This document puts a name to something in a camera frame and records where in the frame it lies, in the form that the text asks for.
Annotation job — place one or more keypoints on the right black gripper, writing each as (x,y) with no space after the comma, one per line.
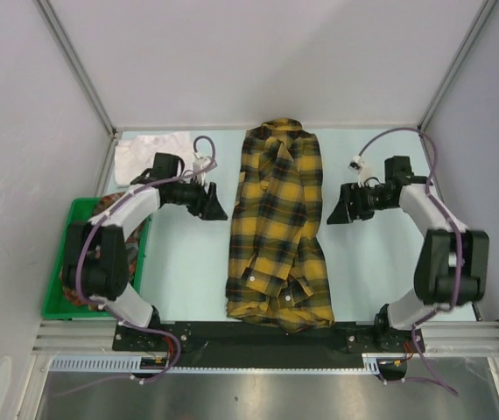
(351,192)

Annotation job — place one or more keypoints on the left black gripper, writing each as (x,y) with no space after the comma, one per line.
(207,205)

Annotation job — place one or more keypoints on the yellow plaid long sleeve shirt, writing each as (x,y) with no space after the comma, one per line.
(277,272)

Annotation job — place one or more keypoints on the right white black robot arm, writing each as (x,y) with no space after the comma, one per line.
(453,261)

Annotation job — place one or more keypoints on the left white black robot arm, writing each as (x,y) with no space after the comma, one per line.
(167,182)

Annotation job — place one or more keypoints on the red plaid crumpled shirt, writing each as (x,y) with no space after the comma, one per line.
(106,266)

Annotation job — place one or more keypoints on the white folded shirt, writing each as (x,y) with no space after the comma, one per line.
(133,156)

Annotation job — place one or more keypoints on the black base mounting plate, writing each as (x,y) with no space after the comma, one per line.
(238,345)

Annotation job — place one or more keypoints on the green plastic bin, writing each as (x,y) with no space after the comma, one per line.
(61,303)

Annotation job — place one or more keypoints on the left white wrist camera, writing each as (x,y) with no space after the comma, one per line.
(201,165)

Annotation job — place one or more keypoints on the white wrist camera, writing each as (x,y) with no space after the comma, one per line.
(201,165)
(362,171)

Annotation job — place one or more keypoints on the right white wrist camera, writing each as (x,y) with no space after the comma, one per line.
(362,171)

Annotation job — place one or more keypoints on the white slotted cable duct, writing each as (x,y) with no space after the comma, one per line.
(150,365)

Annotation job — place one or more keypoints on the aluminium front frame rail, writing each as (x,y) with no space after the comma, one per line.
(441,338)

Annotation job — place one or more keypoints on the right aluminium corner post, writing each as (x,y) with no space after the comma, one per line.
(467,45)

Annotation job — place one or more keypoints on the aluminium corner post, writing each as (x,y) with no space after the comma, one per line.
(467,45)
(72,58)

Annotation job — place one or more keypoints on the left aluminium corner post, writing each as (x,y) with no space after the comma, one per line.
(72,58)

